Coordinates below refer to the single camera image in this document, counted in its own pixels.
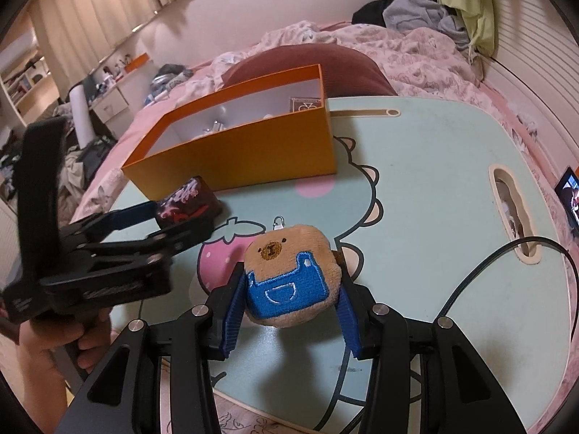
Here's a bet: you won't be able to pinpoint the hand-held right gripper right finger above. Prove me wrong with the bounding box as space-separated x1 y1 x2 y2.
337 276 528 434

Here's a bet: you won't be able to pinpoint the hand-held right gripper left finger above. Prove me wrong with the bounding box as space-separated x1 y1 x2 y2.
54 262 249 434

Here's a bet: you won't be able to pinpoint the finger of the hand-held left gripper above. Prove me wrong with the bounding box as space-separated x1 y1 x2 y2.
88 217 218 265
68 202 159 245

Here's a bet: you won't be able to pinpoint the black pouch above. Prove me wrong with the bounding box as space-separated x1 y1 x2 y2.
154 176 223 229

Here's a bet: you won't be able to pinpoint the brown bear plush blue overalls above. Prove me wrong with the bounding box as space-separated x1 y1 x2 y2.
243 216 345 328

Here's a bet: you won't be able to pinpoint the orange cardboard box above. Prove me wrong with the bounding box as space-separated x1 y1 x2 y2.
121 64 338 197

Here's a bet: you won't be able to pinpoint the person's left forearm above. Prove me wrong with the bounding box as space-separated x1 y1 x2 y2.
0 325 75 434

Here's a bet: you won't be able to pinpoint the person's left hand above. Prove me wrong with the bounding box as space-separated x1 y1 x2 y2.
20 305 114 371

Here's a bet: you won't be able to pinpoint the clothes pile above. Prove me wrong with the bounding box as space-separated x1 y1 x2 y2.
59 138 118 218

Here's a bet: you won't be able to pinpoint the white paper roll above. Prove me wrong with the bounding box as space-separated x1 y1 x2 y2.
68 86 96 145

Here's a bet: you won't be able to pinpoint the plain pink bedsheet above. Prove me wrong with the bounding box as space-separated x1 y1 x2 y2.
72 65 227 218

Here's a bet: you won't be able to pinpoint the white drawer cabinet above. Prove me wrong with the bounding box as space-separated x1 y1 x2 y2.
88 86 130 127

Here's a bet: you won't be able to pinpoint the white bookshelf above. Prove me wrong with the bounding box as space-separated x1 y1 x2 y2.
0 27 50 118

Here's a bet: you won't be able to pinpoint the grey clothes heap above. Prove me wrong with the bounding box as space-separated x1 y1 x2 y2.
145 63 193 100

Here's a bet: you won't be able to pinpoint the orange storage box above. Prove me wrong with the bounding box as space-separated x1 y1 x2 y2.
124 53 150 73

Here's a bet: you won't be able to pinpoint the mint green lap desk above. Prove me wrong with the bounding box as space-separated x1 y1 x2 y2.
72 95 579 426

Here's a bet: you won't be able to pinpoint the beige curtain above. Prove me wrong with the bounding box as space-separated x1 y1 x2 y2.
27 0 191 86

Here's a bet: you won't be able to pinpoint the phone with lit screen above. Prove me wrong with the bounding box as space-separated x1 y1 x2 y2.
555 167 579 238

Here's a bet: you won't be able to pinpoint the pink floral blanket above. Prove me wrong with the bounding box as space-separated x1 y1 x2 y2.
72 20 579 218

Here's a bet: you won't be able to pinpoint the black clothing bundle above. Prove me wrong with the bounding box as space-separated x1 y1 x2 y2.
352 0 394 23

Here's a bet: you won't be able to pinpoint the grey-blue hoodie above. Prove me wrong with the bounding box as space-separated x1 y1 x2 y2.
384 0 471 50

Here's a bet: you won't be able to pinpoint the yellow-green cloth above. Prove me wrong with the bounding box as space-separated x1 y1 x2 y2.
425 0 496 57

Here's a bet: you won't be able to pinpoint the brown corduroy pillow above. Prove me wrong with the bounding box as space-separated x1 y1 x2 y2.
223 45 399 98

